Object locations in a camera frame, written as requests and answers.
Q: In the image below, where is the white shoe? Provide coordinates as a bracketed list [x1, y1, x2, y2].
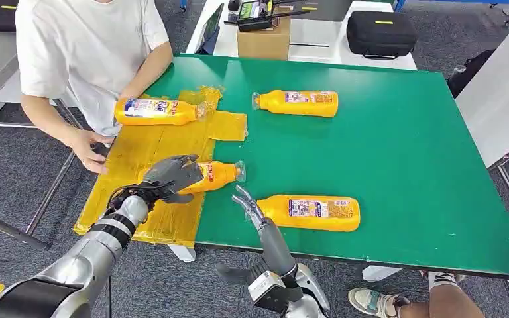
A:
[347, 287, 412, 318]
[418, 270, 467, 292]

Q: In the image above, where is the black remote controller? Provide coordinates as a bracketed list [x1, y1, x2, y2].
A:
[224, 0, 311, 33]

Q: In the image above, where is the white table leg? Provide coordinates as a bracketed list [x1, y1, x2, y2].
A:
[168, 244, 197, 264]
[362, 265, 403, 283]

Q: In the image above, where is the cardboard box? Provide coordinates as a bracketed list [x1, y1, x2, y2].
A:
[237, 17, 292, 62]

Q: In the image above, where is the person's right hand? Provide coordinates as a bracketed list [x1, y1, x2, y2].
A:
[66, 127, 116, 175]

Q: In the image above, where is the tablet computer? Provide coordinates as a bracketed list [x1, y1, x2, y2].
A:
[195, 3, 225, 56]

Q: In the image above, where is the person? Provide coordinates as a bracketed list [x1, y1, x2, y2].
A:
[14, 0, 175, 175]

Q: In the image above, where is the person's leg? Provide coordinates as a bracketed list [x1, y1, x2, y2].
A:
[397, 283, 486, 318]

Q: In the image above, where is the green table mat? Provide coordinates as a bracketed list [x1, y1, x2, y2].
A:
[146, 53, 509, 281]

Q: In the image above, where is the orange drink bottle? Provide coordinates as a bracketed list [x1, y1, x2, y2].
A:
[177, 160, 247, 196]
[256, 195, 361, 233]
[251, 89, 339, 119]
[113, 98, 208, 127]

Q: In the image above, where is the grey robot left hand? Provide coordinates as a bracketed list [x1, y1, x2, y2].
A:
[142, 153, 205, 205]

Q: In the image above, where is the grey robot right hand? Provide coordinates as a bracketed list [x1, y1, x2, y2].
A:
[215, 184, 298, 284]

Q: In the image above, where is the person's left hand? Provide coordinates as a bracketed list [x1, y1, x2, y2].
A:
[118, 89, 146, 102]

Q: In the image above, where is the yellow plastic sheet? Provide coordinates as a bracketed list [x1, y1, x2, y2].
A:
[73, 86, 248, 249]

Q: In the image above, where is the black flat case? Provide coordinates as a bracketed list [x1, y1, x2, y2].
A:
[280, 0, 354, 23]

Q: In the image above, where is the black backpack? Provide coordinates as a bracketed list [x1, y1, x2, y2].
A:
[446, 49, 496, 99]

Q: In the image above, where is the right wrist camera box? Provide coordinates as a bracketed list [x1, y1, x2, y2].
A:
[247, 270, 289, 315]

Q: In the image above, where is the white table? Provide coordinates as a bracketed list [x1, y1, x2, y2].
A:
[185, 0, 418, 71]

